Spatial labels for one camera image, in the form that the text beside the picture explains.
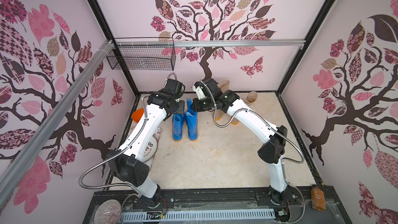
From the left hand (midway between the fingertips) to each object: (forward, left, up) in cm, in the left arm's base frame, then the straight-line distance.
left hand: (176, 110), depth 79 cm
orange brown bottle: (-37, -68, -21) cm, 80 cm away
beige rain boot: (+9, -41, -1) cm, 42 cm away
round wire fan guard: (-41, +30, -23) cm, 56 cm away
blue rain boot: (-6, -8, -3) cm, 10 cm away
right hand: (+2, -7, +2) cm, 8 cm away
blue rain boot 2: (-8, -2, +2) cm, 9 cm away
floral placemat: (0, +16, -24) cm, 29 cm away
